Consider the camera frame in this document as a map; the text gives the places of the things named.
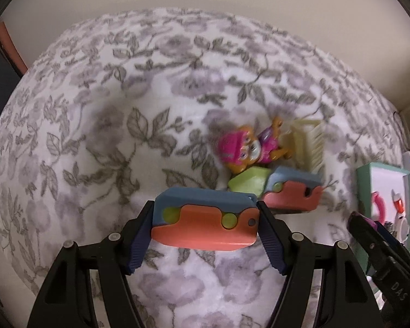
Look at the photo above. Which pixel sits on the teal box with white inside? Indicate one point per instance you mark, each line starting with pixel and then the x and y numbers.
pixel 364 191

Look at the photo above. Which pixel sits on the orange toy with blue edge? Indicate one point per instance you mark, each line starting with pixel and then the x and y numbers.
pixel 205 225

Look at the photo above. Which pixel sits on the dark cabinet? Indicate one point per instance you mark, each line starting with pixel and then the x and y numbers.
pixel 0 92

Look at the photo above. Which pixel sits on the grey floral blanket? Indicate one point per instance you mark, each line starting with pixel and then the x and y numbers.
pixel 88 109

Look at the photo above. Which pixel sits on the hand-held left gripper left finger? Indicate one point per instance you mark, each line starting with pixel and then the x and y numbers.
pixel 140 249

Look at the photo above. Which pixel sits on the blue orange toy green blade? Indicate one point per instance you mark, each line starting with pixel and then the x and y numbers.
pixel 290 194

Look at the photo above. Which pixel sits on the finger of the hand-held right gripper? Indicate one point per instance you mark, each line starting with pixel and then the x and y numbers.
pixel 372 242
pixel 393 234

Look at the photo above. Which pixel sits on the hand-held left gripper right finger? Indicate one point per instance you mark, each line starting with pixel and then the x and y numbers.
pixel 273 246

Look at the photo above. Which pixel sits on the brown wooden board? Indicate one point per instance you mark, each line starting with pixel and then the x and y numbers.
pixel 10 47

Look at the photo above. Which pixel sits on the pink helmet pup figure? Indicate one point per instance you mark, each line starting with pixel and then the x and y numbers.
pixel 235 147

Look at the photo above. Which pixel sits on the cream plastic comb piece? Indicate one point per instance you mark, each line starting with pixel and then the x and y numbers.
pixel 311 150

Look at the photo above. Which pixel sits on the white kids watch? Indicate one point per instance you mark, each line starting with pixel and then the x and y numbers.
pixel 401 227

